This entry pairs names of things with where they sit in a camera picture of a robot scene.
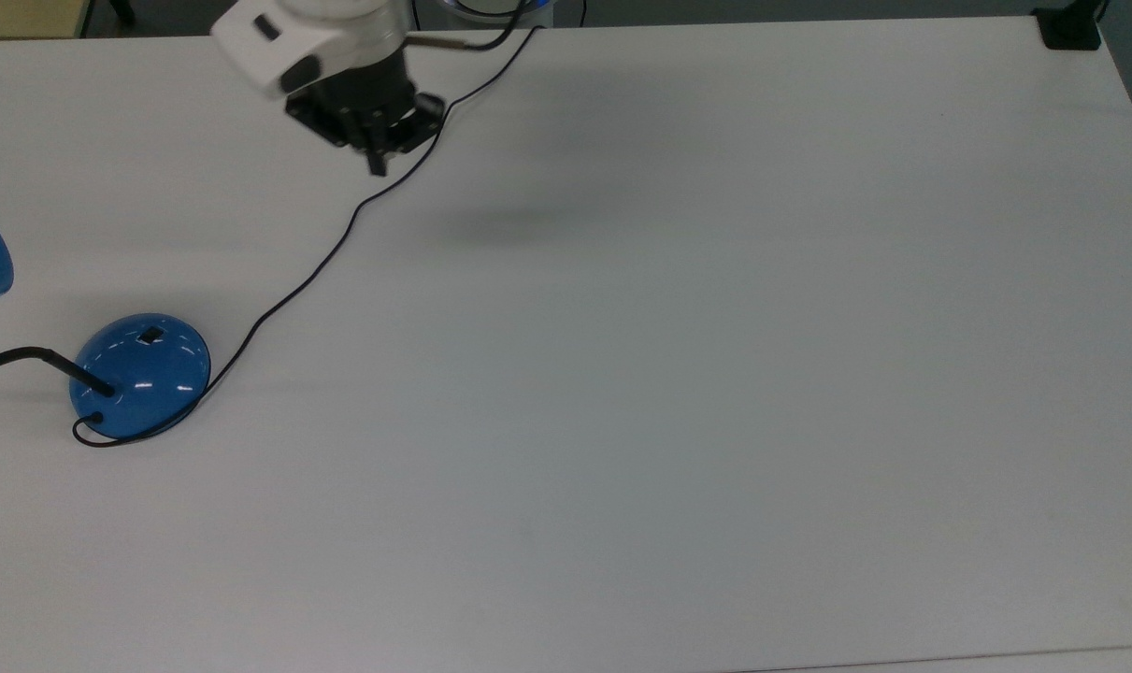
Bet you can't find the blue gooseneck desk lamp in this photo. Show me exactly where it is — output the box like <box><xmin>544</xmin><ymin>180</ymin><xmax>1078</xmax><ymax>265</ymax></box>
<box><xmin>0</xmin><ymin>193</ymin><xmax>213</xmax><ymax>440</ymax></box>

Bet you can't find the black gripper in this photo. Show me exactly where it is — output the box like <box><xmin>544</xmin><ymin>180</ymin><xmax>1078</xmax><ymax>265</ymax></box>
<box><xmin>285</xmin><ymin>51</ymin><xmax>448</xmax><ymax>177</ymax></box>

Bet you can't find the black camera stand clamp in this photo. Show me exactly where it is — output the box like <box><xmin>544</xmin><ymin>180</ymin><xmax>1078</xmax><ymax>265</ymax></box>
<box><xmin>1035</xmin><ymin>0</ymin><xmax>1111</xmax><ymax>51</ymax></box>

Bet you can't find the black lamp power cable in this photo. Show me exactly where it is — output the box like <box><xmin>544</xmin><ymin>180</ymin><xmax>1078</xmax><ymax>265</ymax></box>
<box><xmin>72</xmin><ymin>24</ymin><xmax>543</xmax><ymax>449</ymax></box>

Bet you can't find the yellow wooden panel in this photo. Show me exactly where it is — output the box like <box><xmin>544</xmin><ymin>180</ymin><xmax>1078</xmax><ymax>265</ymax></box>
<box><xmin>0</xmin><ymin>0</ymin><xmax>95</xmax><ymax>40</ymax></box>

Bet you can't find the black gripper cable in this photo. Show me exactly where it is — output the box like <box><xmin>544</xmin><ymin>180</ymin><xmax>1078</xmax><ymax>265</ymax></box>
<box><xmin>405</xmin><ymin>0</ymin><xmax>540</xmax><ymax>52</ymax></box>

